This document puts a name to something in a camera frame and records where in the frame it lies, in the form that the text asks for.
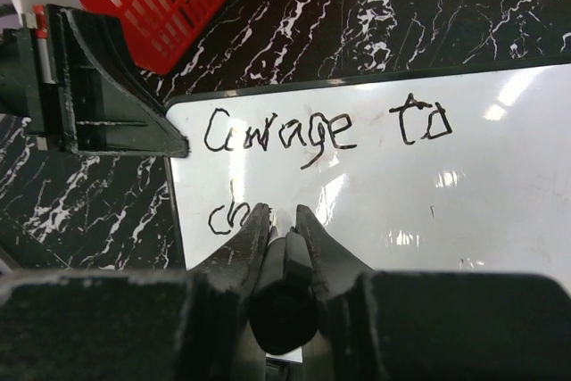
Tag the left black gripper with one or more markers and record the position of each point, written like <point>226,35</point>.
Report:
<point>106,109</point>

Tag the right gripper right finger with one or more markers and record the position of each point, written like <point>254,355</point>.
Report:
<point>335,268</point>

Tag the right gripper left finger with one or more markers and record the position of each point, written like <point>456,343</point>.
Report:
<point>231,272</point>

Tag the white marker pen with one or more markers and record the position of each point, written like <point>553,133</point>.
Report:
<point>282,309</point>

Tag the white rectangular whiteboard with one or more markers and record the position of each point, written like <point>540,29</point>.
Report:
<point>454,187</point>

